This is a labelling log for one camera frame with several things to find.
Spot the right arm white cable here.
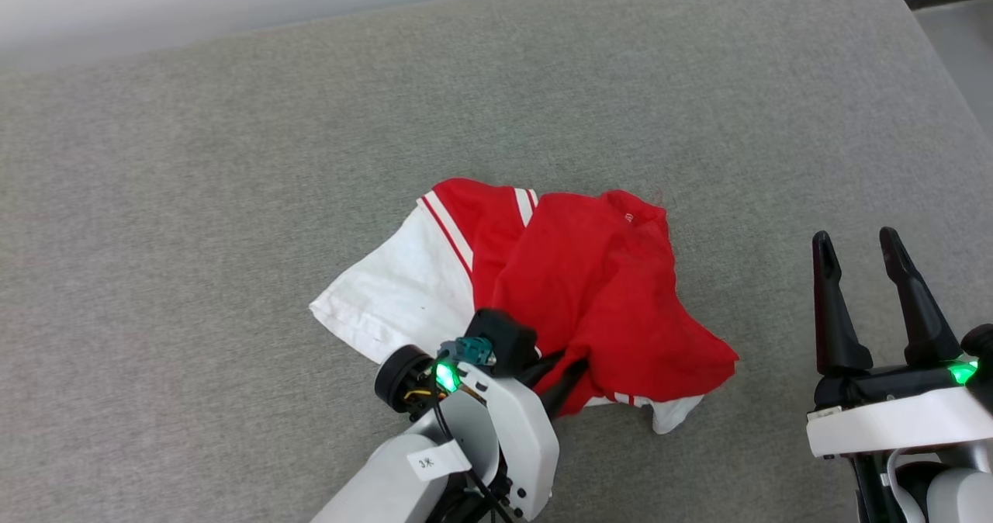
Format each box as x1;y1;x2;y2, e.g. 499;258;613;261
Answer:
884;449;929;523

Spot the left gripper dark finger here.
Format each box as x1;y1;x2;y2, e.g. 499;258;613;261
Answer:
541;358;590;420
521;350;569;390

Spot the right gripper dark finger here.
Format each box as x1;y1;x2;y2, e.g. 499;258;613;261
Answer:
811;230;874;377
878;227;964;369

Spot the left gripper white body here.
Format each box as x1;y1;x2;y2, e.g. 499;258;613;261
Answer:
452;362;561;521

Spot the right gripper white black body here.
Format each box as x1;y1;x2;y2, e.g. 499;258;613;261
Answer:
806;358;993;459

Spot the red and white basketball jersey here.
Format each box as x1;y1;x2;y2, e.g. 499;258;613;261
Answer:
309;178;739;435

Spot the white paper label tag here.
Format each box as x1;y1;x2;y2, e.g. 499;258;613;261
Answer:
407;440;472;482

